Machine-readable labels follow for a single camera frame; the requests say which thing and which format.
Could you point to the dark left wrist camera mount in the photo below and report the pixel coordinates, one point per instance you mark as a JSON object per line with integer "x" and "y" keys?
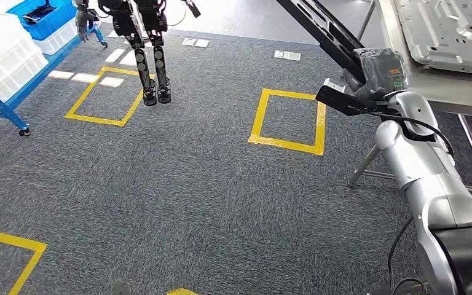
{"x": 121, "y": 288}

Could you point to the steel table with legs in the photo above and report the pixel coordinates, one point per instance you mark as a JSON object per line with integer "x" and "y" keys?
{"x": 443, "y": 89}

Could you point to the black humanoid robot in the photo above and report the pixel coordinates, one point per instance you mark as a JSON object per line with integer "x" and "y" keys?
{"x": 140, "y": 61}

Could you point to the yellow floor tape square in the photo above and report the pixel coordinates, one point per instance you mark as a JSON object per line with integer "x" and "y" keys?
{"x": 8, "y": 239}
{"x": 93, "y": 120}
{"x": 285, "y": 144}
{"x": 181, "y": 292}

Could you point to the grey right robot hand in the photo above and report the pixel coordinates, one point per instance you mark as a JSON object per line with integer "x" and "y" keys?
{"x": 386, "y": 71}

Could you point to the black part in crate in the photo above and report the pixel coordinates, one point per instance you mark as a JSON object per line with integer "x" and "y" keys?
{"x": 38, "y": 14}

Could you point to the long black plastic frame part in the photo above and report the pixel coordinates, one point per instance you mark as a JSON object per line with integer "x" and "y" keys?
{"x": 321, "y": 28}

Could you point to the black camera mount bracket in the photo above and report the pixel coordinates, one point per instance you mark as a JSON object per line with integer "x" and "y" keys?
{"x": 340, "y": 102}

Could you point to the grey stamped sheet metal part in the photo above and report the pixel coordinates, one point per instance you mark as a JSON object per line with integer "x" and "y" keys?
{"x": 443, "y": 32}

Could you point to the blue plastic crate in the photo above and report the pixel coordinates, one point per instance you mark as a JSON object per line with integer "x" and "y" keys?
{"x": 63, "y": 18}

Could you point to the blue metal shelf rack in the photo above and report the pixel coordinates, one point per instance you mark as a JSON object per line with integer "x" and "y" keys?
{"x": 4, "y": 108}

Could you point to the metal floor outlet plate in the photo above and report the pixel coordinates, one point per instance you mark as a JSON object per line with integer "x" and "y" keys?
{"x": 287, "y": 55}
{"x": 188, "y": 42}
{"x": 202, "y": 43}

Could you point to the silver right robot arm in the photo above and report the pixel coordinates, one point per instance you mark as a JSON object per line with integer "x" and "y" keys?
{"x": 423, "y": 171}

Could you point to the stacked white plastic crates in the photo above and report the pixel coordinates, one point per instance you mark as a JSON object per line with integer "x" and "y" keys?
{"x": 4, "y": 57}

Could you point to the white plastic crate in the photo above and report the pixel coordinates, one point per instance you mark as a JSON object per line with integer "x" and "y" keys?
{"x": 57, "y": 40}

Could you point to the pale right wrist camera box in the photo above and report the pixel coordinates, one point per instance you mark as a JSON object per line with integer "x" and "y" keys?
{"x": 334, "y": 85}

